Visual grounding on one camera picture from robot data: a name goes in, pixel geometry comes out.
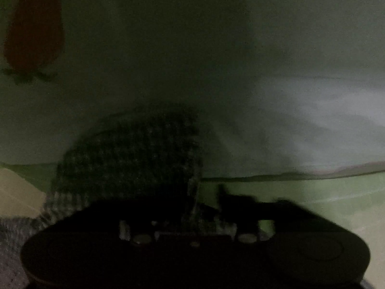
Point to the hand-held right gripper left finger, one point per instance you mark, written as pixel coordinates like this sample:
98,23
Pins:
135,210

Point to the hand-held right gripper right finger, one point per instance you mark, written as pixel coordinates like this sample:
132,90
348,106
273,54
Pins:
228,204

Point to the blue plaid shirt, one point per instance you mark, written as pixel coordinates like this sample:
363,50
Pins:
129,156

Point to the green grid bed mat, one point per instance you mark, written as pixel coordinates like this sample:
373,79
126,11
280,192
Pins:
331,192

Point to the grey crumpled garment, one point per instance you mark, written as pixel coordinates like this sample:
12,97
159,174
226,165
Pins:
12,246

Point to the carrot print pale quilt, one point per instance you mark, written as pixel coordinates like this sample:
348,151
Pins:
150,51

